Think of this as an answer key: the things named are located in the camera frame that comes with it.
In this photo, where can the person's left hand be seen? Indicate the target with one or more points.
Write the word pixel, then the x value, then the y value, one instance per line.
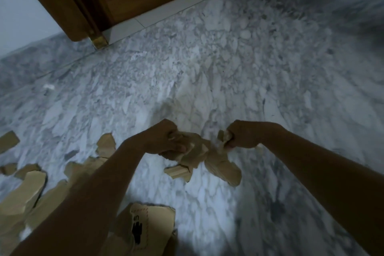
pixel 157 140

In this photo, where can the person's right hand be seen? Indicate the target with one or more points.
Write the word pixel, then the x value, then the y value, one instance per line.
pixel 246 134

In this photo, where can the person's left fingers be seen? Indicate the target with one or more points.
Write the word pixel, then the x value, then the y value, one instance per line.
pixel 177 146

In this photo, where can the person's right fingers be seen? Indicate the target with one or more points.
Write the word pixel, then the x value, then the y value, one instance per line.
pixel 229 138

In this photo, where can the torn brown cardboard piece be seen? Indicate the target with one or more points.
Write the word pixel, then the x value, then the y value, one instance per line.
pixel 216 164

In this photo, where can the person's right forearm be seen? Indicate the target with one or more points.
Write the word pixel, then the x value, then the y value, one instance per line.
pixel 333 180

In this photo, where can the person's left forearm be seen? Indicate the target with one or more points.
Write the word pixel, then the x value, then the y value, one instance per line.
pixel 87 204

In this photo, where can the small white paper scrap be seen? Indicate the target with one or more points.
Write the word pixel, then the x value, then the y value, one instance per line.
pixel 49 87

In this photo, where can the brown wooden door frame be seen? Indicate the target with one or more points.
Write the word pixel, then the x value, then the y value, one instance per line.
pixel 63 0

